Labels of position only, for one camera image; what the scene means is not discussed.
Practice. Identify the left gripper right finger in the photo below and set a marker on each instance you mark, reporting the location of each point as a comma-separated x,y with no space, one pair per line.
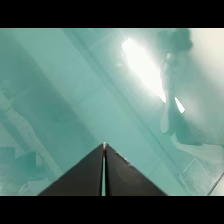
125,180

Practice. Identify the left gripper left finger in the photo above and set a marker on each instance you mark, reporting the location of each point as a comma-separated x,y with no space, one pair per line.
85,178

